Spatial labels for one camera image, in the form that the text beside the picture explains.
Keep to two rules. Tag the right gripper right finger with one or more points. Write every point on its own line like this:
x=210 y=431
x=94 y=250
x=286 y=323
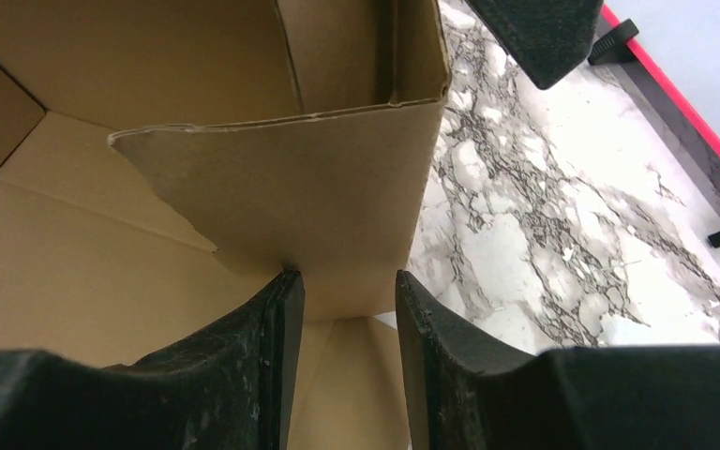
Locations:
x=465 y=389

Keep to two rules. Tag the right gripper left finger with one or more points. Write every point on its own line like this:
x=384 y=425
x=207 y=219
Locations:
x=229 y=385

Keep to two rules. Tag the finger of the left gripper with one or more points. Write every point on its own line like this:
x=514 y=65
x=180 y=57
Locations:
x=547 y=38

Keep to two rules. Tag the brown cardboard box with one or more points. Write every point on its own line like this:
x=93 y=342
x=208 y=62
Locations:
x=162 y=161

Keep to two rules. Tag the pink framed whiteboard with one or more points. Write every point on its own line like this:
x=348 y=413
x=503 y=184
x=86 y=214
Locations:
x=679 y=44

